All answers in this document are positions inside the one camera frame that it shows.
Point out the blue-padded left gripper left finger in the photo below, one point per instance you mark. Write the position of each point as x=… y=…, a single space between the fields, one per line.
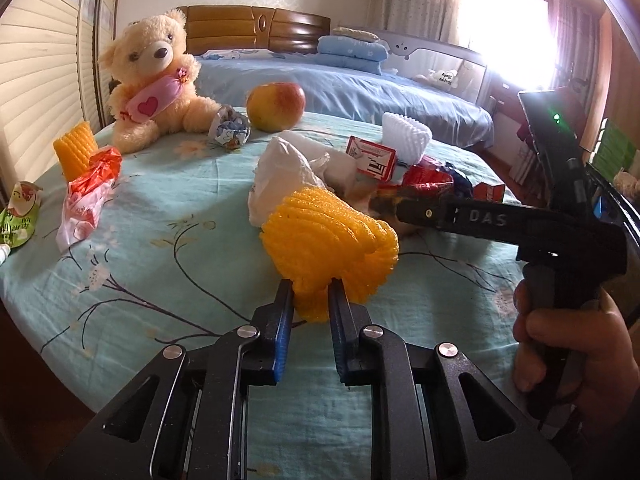
x=269 y=351

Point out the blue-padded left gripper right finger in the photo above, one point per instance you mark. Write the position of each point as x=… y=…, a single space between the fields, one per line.
x=346 y=322

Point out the yellow foam fruit net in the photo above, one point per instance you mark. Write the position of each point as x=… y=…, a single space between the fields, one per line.
x=313 y=237

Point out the red Ovaltine snack wrapper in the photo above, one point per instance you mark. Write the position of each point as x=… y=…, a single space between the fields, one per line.
x=430 y=178

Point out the red white carton box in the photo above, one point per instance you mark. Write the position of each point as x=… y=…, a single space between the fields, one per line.
x=374 y=160

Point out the white plastic bag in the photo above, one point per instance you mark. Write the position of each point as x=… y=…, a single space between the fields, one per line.
x=291 y=162

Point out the person's right hand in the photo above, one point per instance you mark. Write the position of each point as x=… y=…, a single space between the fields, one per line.
x=605 y=379

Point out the green stacked boxes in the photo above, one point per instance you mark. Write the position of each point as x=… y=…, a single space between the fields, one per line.
x=613 y=151

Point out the floral teal bed sheet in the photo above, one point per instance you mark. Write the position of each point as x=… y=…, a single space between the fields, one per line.
x=175 y=258

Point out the white foam fruit net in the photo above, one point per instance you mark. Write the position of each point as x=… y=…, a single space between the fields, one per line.
x=406 y=136

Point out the blue white crumpled wrapper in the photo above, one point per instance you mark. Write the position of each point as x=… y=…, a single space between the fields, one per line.
x=229 y=129

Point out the red yellow apple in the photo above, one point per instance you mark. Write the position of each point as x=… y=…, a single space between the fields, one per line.
x=276 y=106

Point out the red pink plastic wrapper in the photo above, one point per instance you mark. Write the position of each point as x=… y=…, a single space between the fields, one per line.
x=85 y=197

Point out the blue folded pillows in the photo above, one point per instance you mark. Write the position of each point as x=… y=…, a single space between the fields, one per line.
x=347 y=52

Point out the blue quilted bed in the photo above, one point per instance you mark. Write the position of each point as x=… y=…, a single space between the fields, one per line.
x=228 y=76

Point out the orange foam fruit net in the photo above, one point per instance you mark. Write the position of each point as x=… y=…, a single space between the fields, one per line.
x=74 y=150

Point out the green snack pouch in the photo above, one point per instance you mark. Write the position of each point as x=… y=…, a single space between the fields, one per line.
x=19 y=218

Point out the cream teddy bear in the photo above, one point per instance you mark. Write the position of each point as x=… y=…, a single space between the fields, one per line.
x=156 y=77

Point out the wooden headboard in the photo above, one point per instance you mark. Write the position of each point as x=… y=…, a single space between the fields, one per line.
x=253 y=27

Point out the grey bed guard rail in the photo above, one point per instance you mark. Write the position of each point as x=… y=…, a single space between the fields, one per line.
x=447 y=67

